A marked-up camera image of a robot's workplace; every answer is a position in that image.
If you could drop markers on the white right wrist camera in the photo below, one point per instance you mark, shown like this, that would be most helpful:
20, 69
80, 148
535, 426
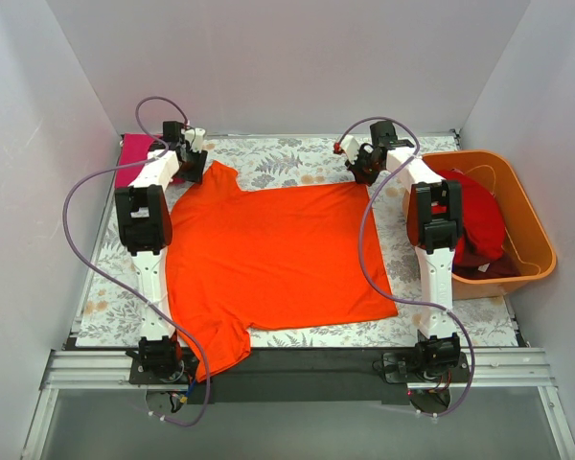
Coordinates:
349, 146

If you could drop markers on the aluminium frame rail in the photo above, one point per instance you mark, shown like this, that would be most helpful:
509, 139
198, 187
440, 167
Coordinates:
301, 404

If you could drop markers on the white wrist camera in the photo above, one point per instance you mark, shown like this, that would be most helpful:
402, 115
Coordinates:
195, 136
349, 146

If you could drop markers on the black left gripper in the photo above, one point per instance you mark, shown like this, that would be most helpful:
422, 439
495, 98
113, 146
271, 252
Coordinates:
195, 166

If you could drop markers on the orange plastic basket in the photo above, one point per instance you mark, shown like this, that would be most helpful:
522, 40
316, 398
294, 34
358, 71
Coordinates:
525, 241

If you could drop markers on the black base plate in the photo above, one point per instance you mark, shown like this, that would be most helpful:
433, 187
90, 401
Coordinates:
304, 375

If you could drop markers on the orange t-shirt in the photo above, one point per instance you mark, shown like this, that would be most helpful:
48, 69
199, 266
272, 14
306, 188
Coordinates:
276, 259

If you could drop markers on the folded magenta t-shirt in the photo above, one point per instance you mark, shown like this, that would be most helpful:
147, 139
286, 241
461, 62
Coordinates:
134, 158

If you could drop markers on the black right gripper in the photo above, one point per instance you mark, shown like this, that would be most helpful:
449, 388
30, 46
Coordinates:
362, 168

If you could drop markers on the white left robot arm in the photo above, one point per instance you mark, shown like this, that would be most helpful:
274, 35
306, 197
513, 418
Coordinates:
146, 231

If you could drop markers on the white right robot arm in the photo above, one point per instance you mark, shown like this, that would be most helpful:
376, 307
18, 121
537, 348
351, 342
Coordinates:
434, 226

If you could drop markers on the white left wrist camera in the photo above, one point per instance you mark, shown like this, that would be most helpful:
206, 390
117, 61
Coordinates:
195, 136

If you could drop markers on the red t-shirt in basket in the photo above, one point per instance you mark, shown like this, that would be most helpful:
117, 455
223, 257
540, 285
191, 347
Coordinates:
479, 254

